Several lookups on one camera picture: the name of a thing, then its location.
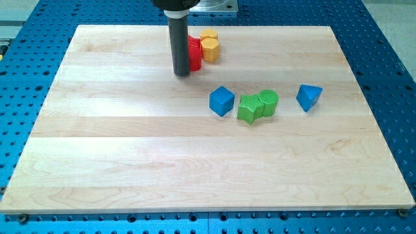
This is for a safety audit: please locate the red block rear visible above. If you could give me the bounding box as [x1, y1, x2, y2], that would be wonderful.
[188, 35, 201, 49]

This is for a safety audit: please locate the green star block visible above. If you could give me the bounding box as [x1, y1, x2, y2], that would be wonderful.
[237, 94, 265, 125]

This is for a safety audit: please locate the blue cube block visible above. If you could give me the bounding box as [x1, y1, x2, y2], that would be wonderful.
[209, 86, 235, 116]

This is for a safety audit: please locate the yellow hexagon block front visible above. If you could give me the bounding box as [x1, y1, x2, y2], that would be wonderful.
[201, 38, 220, 62]

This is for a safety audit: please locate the black robot arm end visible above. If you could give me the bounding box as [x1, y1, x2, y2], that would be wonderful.
[151, 0, 200, 11]

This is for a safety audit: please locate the red block front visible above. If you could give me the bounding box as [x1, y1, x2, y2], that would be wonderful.
[188, 46, 202, 72]

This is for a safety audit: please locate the blue perforated metal table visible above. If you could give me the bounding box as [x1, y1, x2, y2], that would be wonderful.
[1, 1, 415, 233]

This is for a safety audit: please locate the red block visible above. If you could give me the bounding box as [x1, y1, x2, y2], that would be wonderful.
[188, 46, 202, 72]
[188, 35, 201, 49]

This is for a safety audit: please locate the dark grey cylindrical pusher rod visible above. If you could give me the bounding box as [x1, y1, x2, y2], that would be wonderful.
[164, 10, 190, 77]

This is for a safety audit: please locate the green cylinder block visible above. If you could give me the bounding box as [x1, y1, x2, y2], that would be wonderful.
[258, 90, 279, 117]

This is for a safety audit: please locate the yellow hexagon block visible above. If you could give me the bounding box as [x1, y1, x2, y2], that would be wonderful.
[201, 38, 220, 62]
[200, 28, 218, 41]

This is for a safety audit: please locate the light wooden board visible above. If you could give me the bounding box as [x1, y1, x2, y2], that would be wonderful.
[1, 25, 415, 214]

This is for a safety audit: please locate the blue triangular prism block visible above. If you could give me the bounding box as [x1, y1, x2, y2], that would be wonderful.
[296, 84, 323, 112]

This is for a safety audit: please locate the silver metal mounting plate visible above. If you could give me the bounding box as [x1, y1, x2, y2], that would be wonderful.
[190, 0, 239, 13]

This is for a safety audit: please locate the yellow hexagon block rear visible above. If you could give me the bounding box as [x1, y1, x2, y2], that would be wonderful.
[200, 28, 218, 41]

